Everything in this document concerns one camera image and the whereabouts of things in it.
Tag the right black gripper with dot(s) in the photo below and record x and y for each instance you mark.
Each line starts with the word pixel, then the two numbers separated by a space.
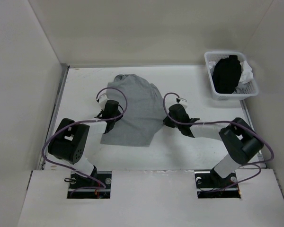
pixel 167 122

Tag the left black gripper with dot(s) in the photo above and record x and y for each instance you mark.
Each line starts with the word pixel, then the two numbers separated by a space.
pixel 119 117

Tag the grey tank top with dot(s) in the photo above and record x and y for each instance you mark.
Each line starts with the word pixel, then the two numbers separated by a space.
pixel 144 115

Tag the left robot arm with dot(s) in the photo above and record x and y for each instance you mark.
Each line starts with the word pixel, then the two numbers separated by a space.
pixel 69 145

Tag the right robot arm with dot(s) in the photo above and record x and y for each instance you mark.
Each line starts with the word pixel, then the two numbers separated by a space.
pixel 239 139

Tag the black tank top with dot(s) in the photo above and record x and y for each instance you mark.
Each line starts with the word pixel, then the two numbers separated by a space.
pixel 226 75

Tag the white tank top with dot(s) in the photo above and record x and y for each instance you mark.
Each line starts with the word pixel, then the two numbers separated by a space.
pixel 246 76

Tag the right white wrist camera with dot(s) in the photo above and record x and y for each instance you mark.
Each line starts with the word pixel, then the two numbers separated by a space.
pixel 182 101

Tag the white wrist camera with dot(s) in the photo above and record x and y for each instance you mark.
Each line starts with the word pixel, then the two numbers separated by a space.
pixel 102 100
pixel 182 101

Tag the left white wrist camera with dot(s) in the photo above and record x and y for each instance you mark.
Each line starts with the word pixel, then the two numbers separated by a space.
pixel 102 100

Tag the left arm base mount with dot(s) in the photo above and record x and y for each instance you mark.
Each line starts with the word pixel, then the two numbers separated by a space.
pixel 80 187

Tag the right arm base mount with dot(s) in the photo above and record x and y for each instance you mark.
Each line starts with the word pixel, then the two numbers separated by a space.
pixel 208 188

